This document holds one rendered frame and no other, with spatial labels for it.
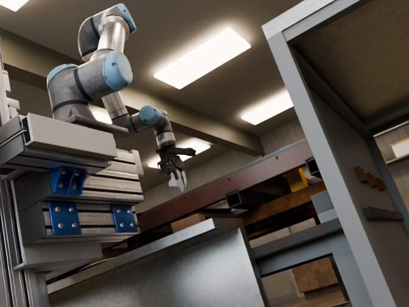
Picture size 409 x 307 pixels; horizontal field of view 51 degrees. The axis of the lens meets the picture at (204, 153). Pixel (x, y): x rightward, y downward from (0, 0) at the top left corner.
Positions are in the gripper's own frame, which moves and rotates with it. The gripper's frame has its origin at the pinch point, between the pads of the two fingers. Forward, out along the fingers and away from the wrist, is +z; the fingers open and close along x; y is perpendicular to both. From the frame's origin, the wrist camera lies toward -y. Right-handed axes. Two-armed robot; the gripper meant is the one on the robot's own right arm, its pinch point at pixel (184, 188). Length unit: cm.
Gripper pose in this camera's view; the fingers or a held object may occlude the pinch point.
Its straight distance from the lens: 170.7
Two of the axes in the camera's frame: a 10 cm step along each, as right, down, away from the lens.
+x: -5.0, -1.4, -8.5
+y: -8.2, 4.0, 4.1
